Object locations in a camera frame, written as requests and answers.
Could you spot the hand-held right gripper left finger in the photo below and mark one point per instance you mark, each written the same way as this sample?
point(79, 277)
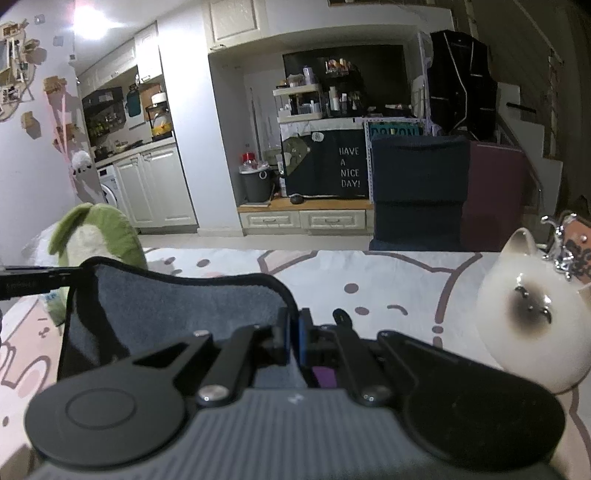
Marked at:
point(286, 340)

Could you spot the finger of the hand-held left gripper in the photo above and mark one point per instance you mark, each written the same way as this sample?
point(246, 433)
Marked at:
point(32, 280)

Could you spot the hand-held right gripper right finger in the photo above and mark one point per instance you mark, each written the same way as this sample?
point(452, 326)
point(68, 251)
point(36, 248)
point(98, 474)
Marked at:
point(305, 339)

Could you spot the grey towel with black edging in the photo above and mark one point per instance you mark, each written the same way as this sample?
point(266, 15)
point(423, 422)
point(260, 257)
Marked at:
point(175, 304)

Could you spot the green plush toy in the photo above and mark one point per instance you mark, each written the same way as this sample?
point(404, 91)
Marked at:
point(104, 233)

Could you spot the pink cartoon printed bed sheet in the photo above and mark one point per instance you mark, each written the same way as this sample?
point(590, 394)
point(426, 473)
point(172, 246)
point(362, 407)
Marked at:
point(397, 281)

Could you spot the white drawer platform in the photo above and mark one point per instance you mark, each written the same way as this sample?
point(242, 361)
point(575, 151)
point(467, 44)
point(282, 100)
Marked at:
point(304, 219)

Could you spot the white washing machine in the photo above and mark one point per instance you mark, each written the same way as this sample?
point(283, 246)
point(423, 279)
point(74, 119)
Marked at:
point(108, 187)

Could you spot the white sheep plush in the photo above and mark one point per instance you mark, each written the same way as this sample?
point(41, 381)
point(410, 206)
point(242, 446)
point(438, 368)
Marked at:
point(81, 162)

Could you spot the small black round object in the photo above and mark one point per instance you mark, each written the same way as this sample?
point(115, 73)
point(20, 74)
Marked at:
point(296, 199)

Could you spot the white kitchen base cabinet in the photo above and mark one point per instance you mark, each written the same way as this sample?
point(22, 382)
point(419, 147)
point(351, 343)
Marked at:
point(154, 184)

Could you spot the grey trash bin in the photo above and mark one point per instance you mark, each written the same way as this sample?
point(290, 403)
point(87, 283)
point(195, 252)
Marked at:
point(256, 184)

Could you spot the black printed cloth cover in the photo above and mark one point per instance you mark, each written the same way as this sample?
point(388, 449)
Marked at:
point(332, 164)

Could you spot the red capped bottle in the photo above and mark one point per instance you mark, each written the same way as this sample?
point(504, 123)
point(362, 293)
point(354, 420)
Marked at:
point(249, 159)

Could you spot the black built-in oven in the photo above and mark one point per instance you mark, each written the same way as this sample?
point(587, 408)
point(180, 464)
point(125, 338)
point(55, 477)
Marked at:
point(104, 104)

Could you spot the dark blue folded chair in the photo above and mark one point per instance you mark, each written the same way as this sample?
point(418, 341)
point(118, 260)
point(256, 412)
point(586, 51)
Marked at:
point(418, 184)

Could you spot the yellow kitchen item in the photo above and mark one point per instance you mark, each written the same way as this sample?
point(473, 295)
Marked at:
point(161, 127)

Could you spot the teal hanging bag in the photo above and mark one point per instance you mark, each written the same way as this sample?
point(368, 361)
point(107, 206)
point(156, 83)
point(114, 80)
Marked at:
point(133, 101)

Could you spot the white cat face cushion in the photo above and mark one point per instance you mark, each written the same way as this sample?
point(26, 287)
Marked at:
point(517, 318)

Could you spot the teal sign board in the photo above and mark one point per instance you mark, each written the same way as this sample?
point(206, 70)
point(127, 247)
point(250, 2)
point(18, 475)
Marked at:
point(397, 130)

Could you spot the white tiered shelf rack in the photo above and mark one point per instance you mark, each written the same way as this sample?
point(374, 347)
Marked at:
point(298, 104)

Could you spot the maroon box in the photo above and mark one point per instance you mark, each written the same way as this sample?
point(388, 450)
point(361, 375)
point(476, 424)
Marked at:
point(494, 194)

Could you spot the cosmetics organizer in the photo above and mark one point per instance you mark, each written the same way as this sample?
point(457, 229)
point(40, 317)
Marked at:
point(344, 90)

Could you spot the ceiling light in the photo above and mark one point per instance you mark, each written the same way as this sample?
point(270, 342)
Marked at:
point(91, 14)

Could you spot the silver figurine ornament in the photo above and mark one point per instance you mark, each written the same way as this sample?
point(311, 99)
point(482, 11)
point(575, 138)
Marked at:
point(564, 249)

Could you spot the black hanging garment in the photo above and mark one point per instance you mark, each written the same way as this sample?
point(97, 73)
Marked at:
point(459, 83)

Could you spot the white staircase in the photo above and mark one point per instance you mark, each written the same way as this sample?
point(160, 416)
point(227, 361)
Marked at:
point(531, 120)

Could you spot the wooden wall decoration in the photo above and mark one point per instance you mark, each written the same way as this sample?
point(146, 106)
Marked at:
point(16, 64)

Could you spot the white upper wall cabinet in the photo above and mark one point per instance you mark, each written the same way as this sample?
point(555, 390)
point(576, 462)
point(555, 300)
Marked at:
point(147, 50)

